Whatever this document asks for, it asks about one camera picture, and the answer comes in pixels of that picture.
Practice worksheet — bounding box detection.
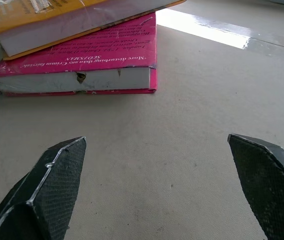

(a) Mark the yellow hardcover book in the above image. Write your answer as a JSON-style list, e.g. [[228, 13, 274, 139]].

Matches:
[[0, 0, 187, 61]]

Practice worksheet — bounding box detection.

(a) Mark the clear glossy tape strip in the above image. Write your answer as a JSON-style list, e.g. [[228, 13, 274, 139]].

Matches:
[[156, 7, 252, 50]]

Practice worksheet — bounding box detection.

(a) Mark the pink hardcover book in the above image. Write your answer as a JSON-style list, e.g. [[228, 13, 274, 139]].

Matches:
[[0, 11, 158, 97]]

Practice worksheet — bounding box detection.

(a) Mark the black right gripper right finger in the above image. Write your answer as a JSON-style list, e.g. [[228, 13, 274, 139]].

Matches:
[[227, 133, 284, 240]]

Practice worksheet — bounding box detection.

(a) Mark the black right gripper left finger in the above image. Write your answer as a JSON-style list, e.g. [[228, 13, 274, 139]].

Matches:
[[0, 136, 87, 240]]

